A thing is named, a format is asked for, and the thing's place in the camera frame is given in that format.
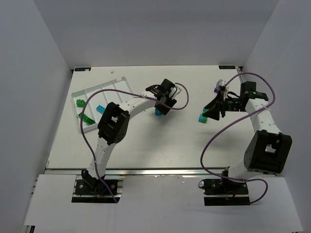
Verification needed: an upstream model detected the blue rounded lego brick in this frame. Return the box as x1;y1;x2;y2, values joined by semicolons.
155;109;163;116

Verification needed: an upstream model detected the teal square lego brick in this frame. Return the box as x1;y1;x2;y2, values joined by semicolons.
198;114;207;123

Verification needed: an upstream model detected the green long lego brick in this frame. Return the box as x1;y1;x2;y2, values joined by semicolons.
78;113;91;123

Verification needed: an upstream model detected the green square lego brick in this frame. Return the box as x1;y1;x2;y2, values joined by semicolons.
76;99;86;108

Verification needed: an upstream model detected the green small lego brick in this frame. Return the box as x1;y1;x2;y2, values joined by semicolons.
85;118;96;125

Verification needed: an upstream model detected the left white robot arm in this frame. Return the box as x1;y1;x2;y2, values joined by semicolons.
81;79;181;194

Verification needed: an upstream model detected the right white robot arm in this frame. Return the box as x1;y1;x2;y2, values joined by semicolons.
202;80;292;195

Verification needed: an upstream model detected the blue label sticker right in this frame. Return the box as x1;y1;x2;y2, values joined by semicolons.
218;65;236;69

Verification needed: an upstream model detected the blue label sticker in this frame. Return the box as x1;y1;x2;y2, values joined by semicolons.
74;67;91;72
218;65;236;69

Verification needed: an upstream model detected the white divided plastic tray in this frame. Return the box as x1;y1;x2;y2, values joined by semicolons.
71;77;133;132

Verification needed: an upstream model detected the blue label sticker left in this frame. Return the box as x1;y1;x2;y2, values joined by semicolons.
74;67;91;72

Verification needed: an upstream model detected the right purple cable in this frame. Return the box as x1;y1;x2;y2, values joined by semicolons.
201;72;276;204

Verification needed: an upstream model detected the purple cable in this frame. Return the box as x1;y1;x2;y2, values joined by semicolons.
79;82;190;203
201;72;276;204

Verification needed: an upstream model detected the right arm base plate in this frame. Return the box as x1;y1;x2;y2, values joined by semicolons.
198;179;250;206

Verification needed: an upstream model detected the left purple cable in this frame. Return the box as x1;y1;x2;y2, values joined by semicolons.
79;82;190;203

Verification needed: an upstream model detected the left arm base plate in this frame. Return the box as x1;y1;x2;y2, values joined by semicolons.
71;179;123;204

